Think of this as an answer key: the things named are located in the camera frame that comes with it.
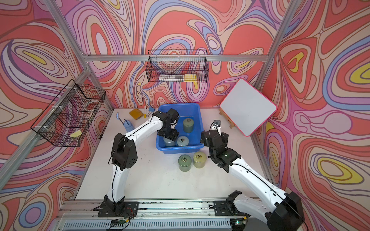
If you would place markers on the blue plastic basket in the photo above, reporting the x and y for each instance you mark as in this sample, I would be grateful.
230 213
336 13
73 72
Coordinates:
186 111

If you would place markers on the wooden easel stand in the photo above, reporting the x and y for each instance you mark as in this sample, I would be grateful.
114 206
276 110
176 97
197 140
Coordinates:
231 123

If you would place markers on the dark green tea canister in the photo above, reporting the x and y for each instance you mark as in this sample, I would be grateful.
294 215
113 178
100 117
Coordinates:
185 163

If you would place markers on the white board pink frame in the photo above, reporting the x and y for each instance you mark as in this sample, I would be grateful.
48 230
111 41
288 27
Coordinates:
247 108

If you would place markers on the yellow sponge in basket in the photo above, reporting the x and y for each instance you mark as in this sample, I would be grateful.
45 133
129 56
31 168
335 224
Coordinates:
76 134

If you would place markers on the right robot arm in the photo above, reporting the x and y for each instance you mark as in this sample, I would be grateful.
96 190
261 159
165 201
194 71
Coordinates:
279 210

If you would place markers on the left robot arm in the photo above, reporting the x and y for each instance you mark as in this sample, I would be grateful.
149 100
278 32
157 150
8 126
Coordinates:
124 156

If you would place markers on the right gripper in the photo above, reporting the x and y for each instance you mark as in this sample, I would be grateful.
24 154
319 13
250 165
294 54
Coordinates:
203 140

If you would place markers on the grey-blue tea canister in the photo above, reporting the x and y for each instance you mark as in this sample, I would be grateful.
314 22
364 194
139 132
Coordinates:
168 142
182 141

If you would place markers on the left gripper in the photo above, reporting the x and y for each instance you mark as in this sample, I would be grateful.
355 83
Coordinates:
174 135

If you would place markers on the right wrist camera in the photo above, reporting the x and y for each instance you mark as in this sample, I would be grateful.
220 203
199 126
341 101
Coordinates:
216 125

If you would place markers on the yellow-green tea canister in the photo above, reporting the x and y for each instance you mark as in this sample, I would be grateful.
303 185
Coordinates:
199 159

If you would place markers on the black wire basket left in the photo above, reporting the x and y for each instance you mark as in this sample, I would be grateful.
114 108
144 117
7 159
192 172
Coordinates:
75 107

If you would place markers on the black wire basket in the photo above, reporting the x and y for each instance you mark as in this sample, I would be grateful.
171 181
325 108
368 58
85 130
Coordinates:
75 107
171 65

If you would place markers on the blue binder clip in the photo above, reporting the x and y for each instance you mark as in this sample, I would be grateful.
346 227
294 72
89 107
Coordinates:
150 111

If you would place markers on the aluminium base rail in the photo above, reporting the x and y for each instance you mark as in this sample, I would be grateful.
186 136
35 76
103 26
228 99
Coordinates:
190 214

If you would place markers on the yellow box in basket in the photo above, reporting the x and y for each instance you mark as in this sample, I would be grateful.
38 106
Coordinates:
190 78

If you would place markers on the black wire basket back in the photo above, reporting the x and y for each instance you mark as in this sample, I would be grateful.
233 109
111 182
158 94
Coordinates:
171 65

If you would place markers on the olive green tea canister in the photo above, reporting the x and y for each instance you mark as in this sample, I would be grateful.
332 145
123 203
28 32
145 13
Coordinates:
188 125

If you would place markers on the yellow sticky note pad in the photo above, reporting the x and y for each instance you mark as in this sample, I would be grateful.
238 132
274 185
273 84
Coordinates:
136 113

